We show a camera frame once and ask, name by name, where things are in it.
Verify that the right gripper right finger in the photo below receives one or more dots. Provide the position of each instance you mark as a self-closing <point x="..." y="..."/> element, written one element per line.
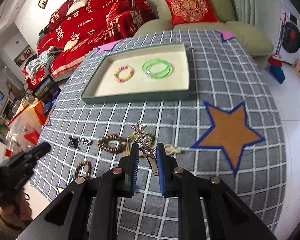
<point x="166" y="164"/>

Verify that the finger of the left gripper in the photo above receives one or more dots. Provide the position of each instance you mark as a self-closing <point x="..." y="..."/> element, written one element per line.
<point x="40" y="150"/>

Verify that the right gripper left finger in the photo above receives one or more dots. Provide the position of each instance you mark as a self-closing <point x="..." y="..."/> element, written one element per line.
<point x="131" y="163"/>

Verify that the yellow sunflower cord charm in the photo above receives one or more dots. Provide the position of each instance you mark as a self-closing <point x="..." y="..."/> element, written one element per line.
<point x="150" y="148"/>

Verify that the silver star hair clip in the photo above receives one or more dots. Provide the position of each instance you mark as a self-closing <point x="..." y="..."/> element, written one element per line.
<point x="142" y="141"/>

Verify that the black claw hair clip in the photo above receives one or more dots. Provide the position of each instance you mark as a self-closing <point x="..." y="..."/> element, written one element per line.
<point x="73" y="142"/>

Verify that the silver rhinestone brooch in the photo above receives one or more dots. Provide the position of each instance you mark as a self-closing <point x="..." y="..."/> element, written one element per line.
<point x="86" y="141"/>

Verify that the green translucent bangle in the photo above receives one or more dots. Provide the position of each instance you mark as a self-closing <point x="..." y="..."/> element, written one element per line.
<point x="157" y="68"/>

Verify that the green jewelry tray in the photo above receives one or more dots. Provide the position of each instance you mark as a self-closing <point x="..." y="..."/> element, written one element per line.
<point x="119" y="78"/>

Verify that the orange star patch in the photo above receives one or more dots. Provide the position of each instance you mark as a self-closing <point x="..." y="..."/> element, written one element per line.
<point x="229" y="132"/>

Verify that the grey checked table cloth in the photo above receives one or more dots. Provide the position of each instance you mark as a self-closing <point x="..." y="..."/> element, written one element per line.
<point x="221" y="73"/>

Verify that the red wedding blanket sofa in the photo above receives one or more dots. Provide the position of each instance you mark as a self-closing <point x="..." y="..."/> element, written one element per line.
<point x="71" y="37"/>

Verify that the red embroidered cushion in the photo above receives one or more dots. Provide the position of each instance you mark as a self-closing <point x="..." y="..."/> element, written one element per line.
<point x="191" y="11"/>

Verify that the green armchair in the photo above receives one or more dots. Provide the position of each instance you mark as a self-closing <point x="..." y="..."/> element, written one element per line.
<point x="255" y="43"/>

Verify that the white washing machine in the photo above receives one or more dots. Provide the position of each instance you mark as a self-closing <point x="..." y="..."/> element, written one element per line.
<point x="289" y="35"/>

